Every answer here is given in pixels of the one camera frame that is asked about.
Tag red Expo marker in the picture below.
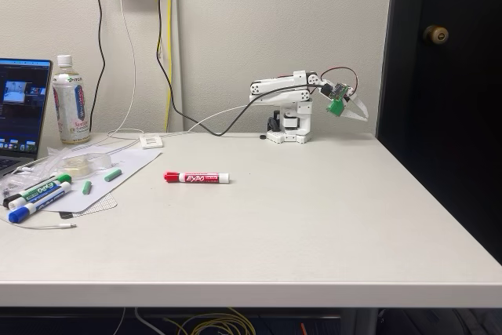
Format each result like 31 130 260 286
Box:
163 171 231 185

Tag green Expo marker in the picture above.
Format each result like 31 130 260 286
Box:
17 172 73 202

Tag blue Expo marker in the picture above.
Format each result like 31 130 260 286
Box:
7 181 74 224

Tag black marker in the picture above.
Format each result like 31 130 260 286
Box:
2 192 23 209

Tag dark door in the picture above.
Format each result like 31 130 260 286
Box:
375 0 502 266

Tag brass door knob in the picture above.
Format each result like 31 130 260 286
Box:
422 24 450 46

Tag small white adapter box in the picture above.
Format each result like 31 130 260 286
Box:
139 133 164 150

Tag white paper sheet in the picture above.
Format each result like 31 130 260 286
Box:
37 140 164 214

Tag grey table leg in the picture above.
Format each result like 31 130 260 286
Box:
340 307 380 335

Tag white mesh mat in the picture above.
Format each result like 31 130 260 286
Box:
58 192 118 218

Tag tape roll in clear case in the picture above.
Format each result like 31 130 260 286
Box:
61 152 113 177

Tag plastic tea bottle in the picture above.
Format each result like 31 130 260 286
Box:
52 54 92 145

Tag clear plastic bags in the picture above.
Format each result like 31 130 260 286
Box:
0 146 74 199

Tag open laptop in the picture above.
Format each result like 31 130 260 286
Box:
0 57 53 177

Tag green camera mount with board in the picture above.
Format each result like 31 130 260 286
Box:
326 82 351 118

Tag red and black wire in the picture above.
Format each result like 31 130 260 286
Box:
320 67 359 91

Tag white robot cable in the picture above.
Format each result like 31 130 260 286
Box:
162 104 256 138

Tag long yellow cable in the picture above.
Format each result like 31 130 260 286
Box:
164 0 175 134

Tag black camera cable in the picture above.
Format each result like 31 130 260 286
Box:
155 0 329 137

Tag yellow cable bundle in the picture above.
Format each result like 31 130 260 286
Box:
164 308 256 335

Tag white cable with connector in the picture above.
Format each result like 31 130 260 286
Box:
0 215 78 231

